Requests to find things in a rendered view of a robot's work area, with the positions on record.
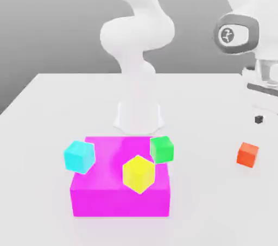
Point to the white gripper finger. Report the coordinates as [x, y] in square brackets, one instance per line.
[258, 119]

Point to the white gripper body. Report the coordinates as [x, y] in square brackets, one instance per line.
[263, 98]

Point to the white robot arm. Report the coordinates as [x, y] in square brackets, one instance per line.
[139, 33]

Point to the small orange cube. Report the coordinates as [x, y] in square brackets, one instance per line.
[247, 155]

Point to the small green cube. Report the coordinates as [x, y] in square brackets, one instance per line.
[162, 150]

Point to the small yellow cube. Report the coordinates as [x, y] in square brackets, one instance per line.
[139, 174]

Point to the small cyan cube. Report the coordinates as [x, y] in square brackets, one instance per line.
[79, 157]

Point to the large magenta box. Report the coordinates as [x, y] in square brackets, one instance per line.
[108, 198]

